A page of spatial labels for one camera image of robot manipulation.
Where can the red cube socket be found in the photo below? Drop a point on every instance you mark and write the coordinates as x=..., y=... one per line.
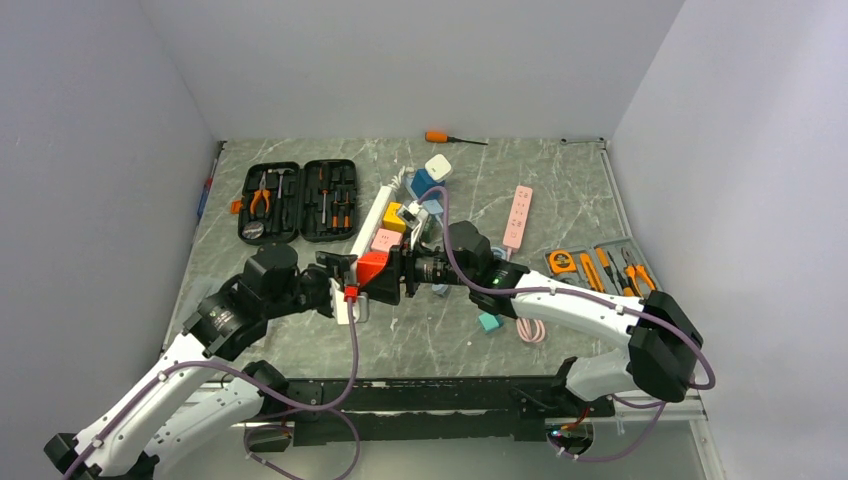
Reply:
x=369, y=266

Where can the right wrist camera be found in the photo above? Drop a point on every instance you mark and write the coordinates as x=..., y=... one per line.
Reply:
x=413, y=214

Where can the dark green cube socket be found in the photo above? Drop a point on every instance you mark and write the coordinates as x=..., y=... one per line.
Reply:
x=432, y=231

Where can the orange pliers in tray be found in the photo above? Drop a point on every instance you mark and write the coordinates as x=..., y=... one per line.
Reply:
x=641, y=281

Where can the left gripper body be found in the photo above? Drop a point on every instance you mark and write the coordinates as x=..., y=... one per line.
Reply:
x=314, y=286

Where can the blue cube socket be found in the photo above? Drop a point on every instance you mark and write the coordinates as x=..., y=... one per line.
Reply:
x=421, y=182

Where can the light blue power strip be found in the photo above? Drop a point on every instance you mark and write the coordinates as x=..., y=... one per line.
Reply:
x=433, y=205

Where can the orange utility knife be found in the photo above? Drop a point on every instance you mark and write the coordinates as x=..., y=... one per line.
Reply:
x=591, y=273

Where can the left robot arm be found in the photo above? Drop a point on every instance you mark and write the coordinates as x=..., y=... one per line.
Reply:
x=193, y=390

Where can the small black orange screwdriver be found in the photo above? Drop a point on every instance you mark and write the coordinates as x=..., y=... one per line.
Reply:
x=341, y=211

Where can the pink power strip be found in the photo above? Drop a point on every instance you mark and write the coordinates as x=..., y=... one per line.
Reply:
x=518, y=218

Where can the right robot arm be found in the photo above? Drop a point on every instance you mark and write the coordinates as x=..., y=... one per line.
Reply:
x=655, y=345

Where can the grey tool tray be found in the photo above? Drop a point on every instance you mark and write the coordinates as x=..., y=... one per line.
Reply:
x=609, y=263

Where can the white long power strip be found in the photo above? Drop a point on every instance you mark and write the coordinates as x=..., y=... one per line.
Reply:
x=373, y=220

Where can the pink cube socket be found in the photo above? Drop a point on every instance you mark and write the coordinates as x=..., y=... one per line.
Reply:
x=385, y=239

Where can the orange pliers in case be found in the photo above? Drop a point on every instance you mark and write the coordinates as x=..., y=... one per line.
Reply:
x=260, y=204

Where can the black tool case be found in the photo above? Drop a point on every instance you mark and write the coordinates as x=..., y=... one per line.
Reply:
x=300, y=202

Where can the orange tape measure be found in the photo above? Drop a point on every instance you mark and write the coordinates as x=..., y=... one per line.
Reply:
x=561, y=262

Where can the yellow cube socket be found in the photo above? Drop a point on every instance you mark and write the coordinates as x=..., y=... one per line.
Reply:
x=391, y=220

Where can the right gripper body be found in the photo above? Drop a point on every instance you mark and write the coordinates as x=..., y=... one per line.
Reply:
x=419, y=267

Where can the teal plug adapter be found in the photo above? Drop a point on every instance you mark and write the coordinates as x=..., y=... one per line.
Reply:
x=490, y=322

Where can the orange handled screwdriver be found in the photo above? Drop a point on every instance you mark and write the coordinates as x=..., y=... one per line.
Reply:
x=438, y=137

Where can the white charger plug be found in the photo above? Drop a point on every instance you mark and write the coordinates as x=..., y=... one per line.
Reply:
x=438, y=168

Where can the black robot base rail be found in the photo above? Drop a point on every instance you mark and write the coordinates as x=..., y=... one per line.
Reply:
x=522, y=408

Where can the blue pen at wall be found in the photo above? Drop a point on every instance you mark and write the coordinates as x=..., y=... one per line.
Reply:
x=206, y=190

